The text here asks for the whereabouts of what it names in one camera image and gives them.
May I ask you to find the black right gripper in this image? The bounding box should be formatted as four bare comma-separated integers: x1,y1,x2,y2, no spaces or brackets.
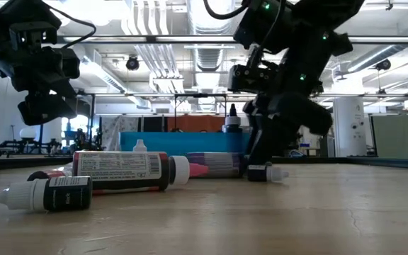
243,92,334,166

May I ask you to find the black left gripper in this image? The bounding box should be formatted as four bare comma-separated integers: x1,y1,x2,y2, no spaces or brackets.
0,45,81,127

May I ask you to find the small dark food coloring bottle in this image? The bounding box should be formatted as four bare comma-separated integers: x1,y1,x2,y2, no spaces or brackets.
247,164,290,183

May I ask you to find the large blue food coloring bottle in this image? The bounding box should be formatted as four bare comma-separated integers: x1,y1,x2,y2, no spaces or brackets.
222,103,243,134

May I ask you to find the large purple food coloring bottle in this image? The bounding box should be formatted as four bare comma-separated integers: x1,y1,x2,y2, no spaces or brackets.
186,152,248,179

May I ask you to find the small red food coloring bottle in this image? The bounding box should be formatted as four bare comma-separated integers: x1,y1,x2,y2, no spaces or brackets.
26,169,74,182

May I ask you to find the small black food coloring bottle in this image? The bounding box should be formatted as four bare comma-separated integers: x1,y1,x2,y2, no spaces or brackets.
0,176,94,213

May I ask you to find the large red food coloring bottle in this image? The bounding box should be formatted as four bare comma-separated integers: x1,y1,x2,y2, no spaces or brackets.
72,151,210,195

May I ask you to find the white globe lamp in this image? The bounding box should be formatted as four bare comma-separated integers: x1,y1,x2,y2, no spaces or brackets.
18,126,38,140

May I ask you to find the orange partition panel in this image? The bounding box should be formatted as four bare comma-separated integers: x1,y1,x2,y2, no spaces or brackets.
166,115,226,132

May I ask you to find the patterned fabric screen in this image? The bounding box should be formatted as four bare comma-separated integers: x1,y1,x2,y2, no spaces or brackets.
101,115,140,152

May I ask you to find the teal plastic bin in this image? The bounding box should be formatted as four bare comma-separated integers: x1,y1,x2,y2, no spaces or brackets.
118,131,251,159

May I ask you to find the white round column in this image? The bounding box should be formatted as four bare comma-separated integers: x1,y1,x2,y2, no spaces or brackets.
333,97,368,158

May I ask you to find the grey-green partition panel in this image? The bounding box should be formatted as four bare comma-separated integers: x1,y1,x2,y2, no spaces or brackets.
370,115,408,160

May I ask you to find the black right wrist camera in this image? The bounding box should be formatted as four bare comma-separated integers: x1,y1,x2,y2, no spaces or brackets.
227,63,279,94

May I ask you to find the black hanging ceiling camera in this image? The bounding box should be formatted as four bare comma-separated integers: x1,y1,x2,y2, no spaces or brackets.
375,58,392,72
125,55,140,72

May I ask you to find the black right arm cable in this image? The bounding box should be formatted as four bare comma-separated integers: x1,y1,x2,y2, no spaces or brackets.
203,0,251,21

